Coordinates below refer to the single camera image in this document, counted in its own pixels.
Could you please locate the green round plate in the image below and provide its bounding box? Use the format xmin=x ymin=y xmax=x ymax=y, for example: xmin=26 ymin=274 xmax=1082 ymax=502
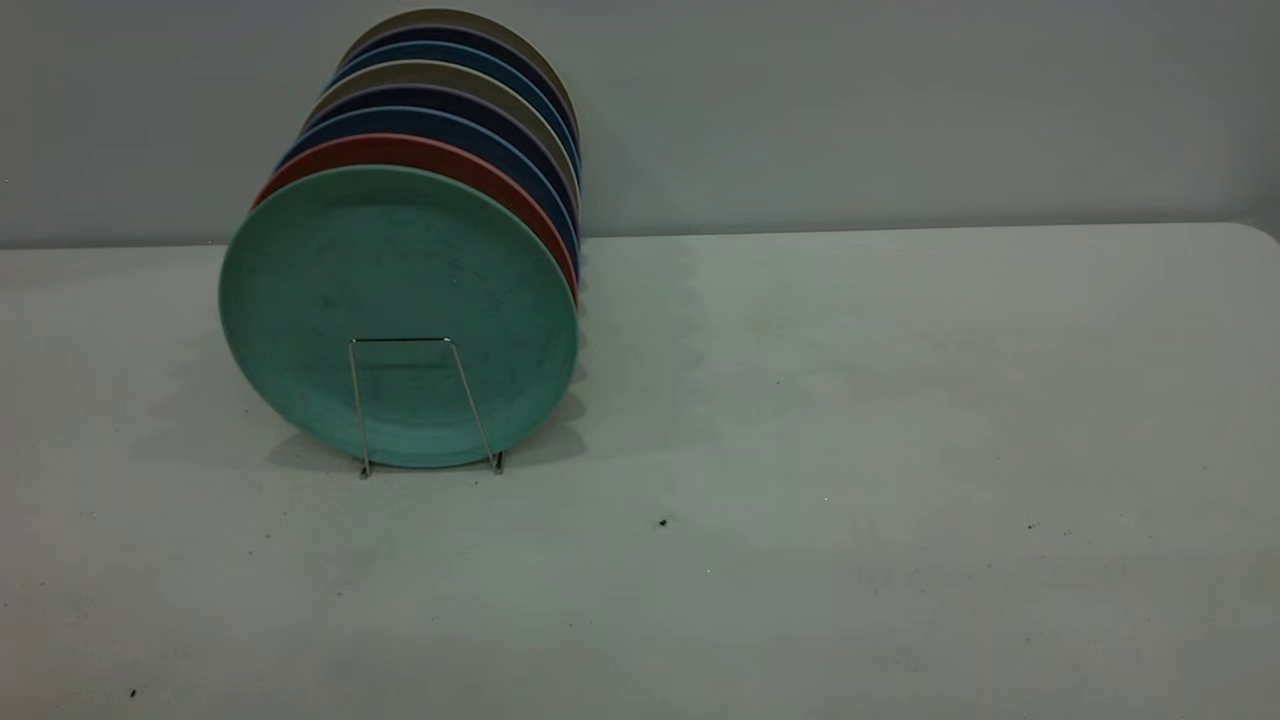
xmin=218 ymin=165 xmax=579 ymax=470

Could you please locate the pink round plate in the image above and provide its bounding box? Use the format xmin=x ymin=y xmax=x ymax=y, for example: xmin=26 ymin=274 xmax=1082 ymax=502
xmin=250 ymin=134 xmax=581 ymax=306

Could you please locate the blue plate with light rim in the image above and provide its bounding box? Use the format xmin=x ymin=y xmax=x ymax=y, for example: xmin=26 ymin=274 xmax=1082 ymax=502
xmin=277 ymin=106 xmax=580 ymax=271

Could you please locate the beige round plate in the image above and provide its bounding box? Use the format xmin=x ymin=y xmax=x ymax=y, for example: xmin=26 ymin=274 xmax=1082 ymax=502
xmin=304 ymin=59 xmax=581 ymax=196
xmin=340 ymin=8 xmax=582 ymax=126

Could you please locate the teal blue round plate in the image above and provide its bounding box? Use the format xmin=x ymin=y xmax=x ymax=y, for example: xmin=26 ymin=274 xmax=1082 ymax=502
xmin=328 ymin=41 xmax=582 ymax=171

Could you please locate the metal wire plate rack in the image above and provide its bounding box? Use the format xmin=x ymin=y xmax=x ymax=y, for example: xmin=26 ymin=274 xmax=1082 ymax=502
xmin=348 ymin=337 xmax=506 ymax=479

